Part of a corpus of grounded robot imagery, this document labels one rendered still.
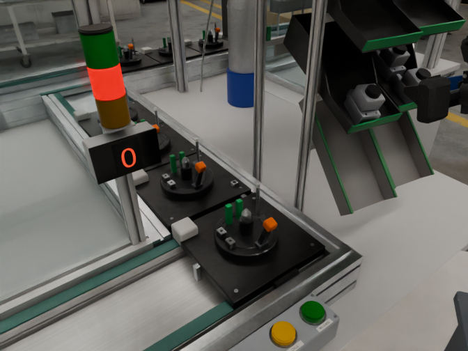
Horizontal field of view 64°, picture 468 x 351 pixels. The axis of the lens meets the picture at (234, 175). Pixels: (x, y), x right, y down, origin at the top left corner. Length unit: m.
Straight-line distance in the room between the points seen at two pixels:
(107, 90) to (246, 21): 1.01
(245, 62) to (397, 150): 0.80
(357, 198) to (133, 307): 0.54
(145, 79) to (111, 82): 1.25
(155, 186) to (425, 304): 0.68
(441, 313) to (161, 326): 0.57
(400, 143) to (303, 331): 0.57
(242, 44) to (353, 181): 0.86
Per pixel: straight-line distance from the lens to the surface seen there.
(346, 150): 0.92
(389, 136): 1.04
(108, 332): 0.78
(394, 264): 0.99
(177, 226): 0.83
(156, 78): 1.89
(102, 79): 0.62
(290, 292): 0.75
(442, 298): 0.96
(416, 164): 1.06
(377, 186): 0.95
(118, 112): 0.64
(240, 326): 0.71
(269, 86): 1.90
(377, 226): 1.07
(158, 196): 0.96
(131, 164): 0.69
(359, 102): 0.78
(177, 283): 0.82
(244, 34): 1.57
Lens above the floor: 1.54
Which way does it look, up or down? 35 degrees down
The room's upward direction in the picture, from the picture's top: 1 degrees counter-clockwise
